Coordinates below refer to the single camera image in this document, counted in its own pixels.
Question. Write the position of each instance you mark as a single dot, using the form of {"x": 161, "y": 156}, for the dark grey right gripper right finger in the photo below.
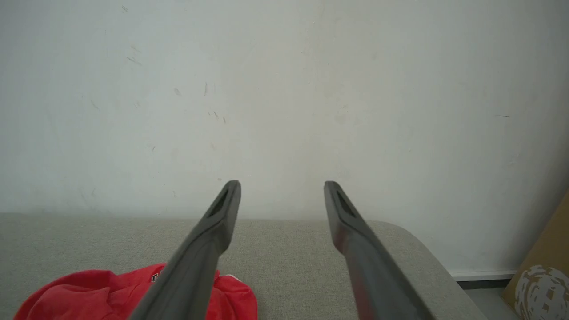
{"x": 373, "y": 275}

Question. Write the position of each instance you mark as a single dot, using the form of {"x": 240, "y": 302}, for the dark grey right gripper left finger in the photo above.
{"x": 195, "y": 266}

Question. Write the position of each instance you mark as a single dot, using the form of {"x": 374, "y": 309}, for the red and white garment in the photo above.
{"x": 89, "y": 298}

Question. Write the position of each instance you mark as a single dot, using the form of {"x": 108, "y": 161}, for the white baseboard strip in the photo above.
{"x": 482, "y": 275}

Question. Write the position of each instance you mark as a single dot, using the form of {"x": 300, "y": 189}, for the brown cardboard box white print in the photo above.
{"x": 549, "y": 253}

